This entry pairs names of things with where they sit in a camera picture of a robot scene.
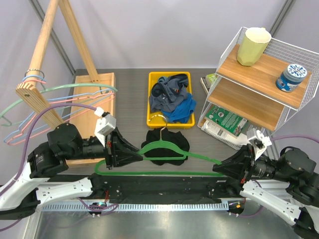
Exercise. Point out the dark green hanger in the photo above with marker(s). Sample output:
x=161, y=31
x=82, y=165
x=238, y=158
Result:
x=165, y=145

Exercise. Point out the green box on shelf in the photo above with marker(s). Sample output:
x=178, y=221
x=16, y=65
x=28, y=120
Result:
x=207, y=81

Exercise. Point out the mint green hanger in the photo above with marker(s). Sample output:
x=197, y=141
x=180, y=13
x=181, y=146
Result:
x=74, y=85

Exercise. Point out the blue lidded jar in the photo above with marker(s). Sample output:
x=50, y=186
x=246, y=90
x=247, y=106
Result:
x=291, y=77

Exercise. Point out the light blue wire hanger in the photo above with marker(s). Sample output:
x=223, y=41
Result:
x=93, y=96

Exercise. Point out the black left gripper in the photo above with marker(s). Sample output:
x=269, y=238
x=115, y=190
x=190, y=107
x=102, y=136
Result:
x=119, y=152

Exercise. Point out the white wire wooden shelf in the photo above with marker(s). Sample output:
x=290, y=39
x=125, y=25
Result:
x=251, y=91

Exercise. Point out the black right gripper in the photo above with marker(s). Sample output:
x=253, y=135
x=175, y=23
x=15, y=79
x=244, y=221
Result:
x=240, y=164

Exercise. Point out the yellow plastic tray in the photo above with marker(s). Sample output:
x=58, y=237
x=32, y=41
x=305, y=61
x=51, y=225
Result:
x=159, y=121

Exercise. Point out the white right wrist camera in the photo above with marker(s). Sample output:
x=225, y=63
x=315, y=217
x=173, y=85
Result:
x=258, y=141

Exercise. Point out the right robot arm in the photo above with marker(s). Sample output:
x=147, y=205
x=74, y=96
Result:
x=303, y=217

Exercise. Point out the black tank top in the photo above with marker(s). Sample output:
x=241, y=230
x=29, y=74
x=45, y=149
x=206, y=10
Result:
x=175, y=137

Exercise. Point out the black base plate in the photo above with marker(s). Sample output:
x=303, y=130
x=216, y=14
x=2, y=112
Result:
x=165, y=190

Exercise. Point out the dark navy tank top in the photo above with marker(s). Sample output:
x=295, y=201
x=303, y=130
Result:
x=168, y=93

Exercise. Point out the pale green mug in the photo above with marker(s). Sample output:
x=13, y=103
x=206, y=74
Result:
x=255, y=41

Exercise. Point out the slotted metal rail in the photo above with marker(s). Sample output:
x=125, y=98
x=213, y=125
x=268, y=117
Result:
x=79, y=207

